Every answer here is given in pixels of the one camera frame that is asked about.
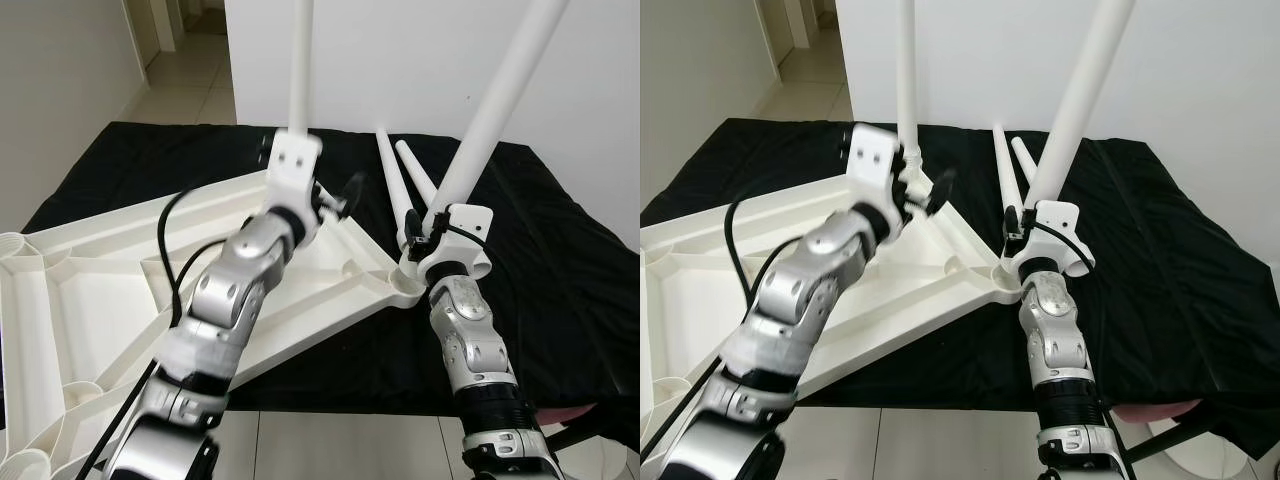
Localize white plastic table leg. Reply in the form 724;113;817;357
992;125;1021;216
430;0;571;217
375;127;415;219
394;140;493;281
1025;0;1136;207
1010;135;1097;277
288;0;316;136
895;0;923;151

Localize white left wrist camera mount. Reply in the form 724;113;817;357
264;130;327;246
845;122;911;241

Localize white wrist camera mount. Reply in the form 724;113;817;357
264;130;327;246
845;122;911;241
1005;200;1081;276
415;204;496;286

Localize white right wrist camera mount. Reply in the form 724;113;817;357
415;204;496;286
1005;200;1081;276

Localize white door frame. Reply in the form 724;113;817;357
128;0;189;63
758;0;819;69

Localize black table cloth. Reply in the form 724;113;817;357
640;118;1280;461
25;122;641;451

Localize pink round cushion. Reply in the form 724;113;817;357
1115;398;1201;421
530;400;601;426

